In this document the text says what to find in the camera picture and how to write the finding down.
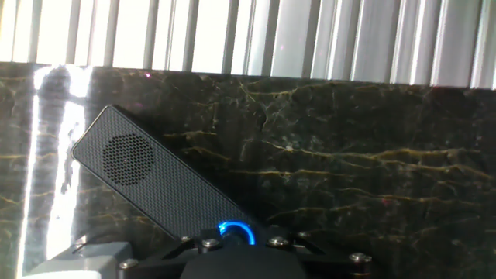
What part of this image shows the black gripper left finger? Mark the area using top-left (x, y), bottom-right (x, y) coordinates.
top-left (115, 228), bottom-right (233, 279)

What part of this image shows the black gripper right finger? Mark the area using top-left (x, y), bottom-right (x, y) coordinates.
top-left (266, 231), bottom-right (374, 279)

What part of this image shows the black bar speaker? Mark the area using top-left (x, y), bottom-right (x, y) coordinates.
top-left (71, 104), bottom-right (267, 246)

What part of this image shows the black marble pattern mat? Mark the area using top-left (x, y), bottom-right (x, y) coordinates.
top-left (0, 60), bottom-right (496, 279)

